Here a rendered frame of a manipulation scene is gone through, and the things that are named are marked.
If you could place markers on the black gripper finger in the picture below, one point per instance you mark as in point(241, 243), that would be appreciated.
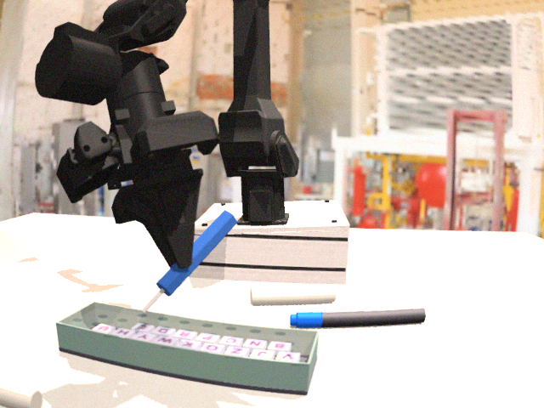
point(142, 214)
point(173, 200)

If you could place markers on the black marker with blue cap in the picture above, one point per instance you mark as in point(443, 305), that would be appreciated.
point(357, 318)

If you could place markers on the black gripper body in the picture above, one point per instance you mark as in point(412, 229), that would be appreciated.
point(160, 140)

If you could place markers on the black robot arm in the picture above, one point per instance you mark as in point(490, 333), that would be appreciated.
point(86, 67)

